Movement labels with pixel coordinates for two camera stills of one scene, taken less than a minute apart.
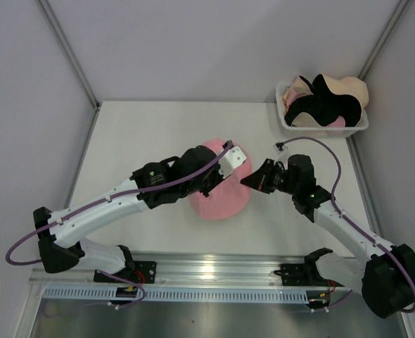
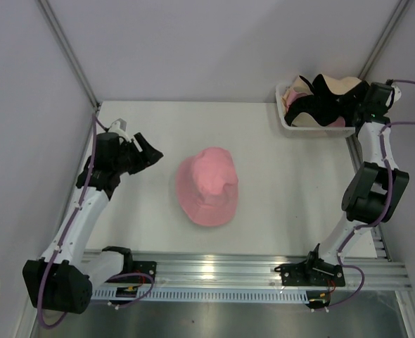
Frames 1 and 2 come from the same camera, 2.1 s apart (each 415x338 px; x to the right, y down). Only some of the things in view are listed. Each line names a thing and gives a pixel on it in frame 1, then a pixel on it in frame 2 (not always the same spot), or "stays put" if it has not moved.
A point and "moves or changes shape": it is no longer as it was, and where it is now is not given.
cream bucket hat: (349, 86) stays put
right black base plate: (297, 274) stays put
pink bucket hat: (231, 196) moves or changes shape
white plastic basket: (314, 132) stays put
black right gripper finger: (268, 172) to (345, 103)
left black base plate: (143, 272) stays put
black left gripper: (216, 177) to (150, 155)
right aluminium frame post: (383, 39) stays put
